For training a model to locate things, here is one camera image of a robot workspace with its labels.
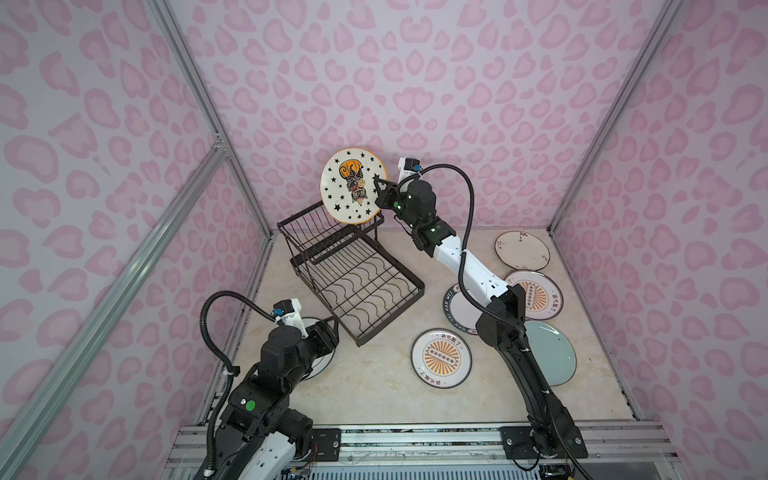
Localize cream star cartoon plate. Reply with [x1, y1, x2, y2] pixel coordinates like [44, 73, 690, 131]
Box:
[320, 147, 388, 225]

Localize white plate brown rim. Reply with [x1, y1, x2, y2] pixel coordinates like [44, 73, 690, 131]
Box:
[494, 230, 551, 271]

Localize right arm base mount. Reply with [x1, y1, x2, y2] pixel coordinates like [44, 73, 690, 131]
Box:
[499, 426, 589, 461]

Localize aluminium frame post right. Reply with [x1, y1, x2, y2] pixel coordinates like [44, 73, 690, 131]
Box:
[547, 0, 688, 236]

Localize light green flower plate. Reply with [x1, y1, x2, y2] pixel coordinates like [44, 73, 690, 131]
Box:
[525, 320, 577, 386]

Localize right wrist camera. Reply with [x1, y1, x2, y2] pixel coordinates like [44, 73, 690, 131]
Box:
[398, 157, 421, 180]

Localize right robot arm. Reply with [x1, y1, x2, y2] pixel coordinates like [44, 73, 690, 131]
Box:
[373, 175, 588, 464]

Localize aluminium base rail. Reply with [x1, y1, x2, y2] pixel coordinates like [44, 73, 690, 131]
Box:
[161, 419, 685, 480]

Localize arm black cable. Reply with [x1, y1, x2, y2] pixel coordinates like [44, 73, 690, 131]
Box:
[199, 290, 277, 475]
[413, 164, 529, 337]

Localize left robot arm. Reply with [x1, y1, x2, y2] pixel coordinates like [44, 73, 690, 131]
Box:
[195, 320, 339, 479]

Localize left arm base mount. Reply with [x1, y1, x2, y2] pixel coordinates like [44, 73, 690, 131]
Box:
[294, 428, 342, 463]

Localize aluminium frame post left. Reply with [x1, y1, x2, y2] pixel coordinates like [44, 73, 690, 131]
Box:
[146, 0, 273, 241]

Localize white plate dark blue rim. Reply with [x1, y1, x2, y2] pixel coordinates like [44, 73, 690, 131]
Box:
[442, 284, 482, 336]

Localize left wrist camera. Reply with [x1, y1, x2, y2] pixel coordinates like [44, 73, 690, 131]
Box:
[272, 298, 306, 334]

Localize white plate black rings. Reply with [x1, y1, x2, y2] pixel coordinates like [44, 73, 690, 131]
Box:
[296, 316, 337, 380]

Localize aluminium frame diagonal beam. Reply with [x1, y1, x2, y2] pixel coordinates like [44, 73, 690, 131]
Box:
[1, 147, 227, 479]

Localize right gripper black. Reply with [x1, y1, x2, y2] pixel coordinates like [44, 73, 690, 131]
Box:
[374, 176, 423, 230]

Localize aluminium frame post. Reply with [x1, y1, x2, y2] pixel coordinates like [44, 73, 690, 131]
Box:
[547, 0, 688, 236]
[146, 0, 273, 241]

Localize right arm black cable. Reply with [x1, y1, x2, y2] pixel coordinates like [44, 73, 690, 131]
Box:
[413, 164, 529, 337]

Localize black wire dish rack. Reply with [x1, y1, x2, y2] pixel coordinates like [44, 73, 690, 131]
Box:
[277, 202, 425, 347]

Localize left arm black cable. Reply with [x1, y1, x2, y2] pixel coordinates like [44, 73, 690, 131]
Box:
[199, 290, 277, 475]

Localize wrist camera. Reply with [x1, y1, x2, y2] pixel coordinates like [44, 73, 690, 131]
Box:
[272, 298, 306, 334]
[398, 157, 421, 180]

